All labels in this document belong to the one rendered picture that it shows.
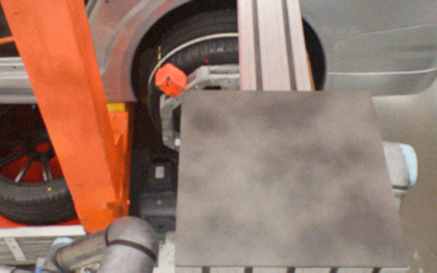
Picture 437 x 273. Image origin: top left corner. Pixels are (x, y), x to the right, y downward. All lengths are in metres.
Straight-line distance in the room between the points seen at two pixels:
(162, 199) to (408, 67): 1.19
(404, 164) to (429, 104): 2.02
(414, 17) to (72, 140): 1.32
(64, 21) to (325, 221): 0.99
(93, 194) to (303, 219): 1.51
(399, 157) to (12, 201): 1.63
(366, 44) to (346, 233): 1.72
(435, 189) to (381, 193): 2.61
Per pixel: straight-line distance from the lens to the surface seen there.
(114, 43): 2.21
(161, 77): 2.04
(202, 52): 2.04
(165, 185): 2.59
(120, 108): 2.49
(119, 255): 1.25
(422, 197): 3.23
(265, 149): 0.68
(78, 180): 2.01
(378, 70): 2.43
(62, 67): 1.58
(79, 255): 1.50
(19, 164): 2.96
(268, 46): 0.80
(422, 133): 3.50
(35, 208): 2.59
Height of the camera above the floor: 2.57
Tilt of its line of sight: 53 degrees down
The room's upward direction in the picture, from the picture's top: 1 degrees clockwise
